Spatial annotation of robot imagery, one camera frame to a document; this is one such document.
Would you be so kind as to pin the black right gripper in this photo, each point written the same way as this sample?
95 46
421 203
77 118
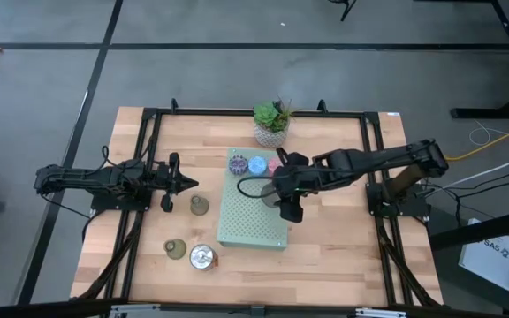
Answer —
298 176

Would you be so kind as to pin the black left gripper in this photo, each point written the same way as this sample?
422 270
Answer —
166 176

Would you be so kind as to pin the green ribbed glass candle holder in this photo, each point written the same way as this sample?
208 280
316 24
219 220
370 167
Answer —
175 248
199 205

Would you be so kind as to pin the pink mosaic candle holder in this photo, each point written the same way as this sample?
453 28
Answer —
273 165

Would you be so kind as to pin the silver tin candle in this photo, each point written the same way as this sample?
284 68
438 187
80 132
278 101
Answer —
268 197

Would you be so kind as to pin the blue mosaic candle holder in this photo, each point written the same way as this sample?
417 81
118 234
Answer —
257 166

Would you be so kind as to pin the purple mosaic candle holder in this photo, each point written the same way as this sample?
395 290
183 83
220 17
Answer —
238 165

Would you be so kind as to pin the copper sided tin candle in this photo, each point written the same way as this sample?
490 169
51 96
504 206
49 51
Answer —
202 256

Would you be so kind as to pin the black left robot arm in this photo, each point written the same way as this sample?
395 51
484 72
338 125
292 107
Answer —
82 176

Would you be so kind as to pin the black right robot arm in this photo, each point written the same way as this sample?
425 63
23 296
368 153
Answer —
369 159

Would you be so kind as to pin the succulent in patterned pot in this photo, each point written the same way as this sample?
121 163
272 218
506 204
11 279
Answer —
271 132

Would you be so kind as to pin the green perforated metal shelf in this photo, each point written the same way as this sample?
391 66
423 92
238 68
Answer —
248 221

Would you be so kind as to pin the white label sticker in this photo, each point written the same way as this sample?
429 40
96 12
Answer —
393 114

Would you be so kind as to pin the white printed box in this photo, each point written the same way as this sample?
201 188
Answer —
486 260

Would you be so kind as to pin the black aluminium table frame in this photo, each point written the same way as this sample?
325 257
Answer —
237 112

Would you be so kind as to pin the silver metal bracket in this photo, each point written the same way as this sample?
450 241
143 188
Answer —
133 311
380 313

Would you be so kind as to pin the black desk leg frame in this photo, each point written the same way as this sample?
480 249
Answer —
480 113

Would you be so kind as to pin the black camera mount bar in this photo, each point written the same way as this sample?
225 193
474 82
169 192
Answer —
38 309

